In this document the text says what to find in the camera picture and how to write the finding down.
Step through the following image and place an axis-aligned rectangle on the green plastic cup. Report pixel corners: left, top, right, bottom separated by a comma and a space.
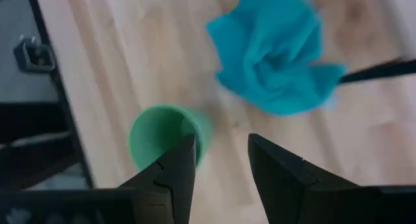
127, 103, 214, 171

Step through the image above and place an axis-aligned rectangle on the teal cloth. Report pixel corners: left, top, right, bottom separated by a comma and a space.
205, 0, 346, 116

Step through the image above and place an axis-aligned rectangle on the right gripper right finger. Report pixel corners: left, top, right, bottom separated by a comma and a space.
247, 132, 382, 224

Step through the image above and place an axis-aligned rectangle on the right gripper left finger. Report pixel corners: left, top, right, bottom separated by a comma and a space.
118, 133, 198, 224

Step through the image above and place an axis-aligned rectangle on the grey metal clamp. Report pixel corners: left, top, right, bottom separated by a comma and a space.
13, 35, 57, 73

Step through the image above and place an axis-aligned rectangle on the wooden shelf with black legs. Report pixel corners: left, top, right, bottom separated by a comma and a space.
337, 58, 416, 86

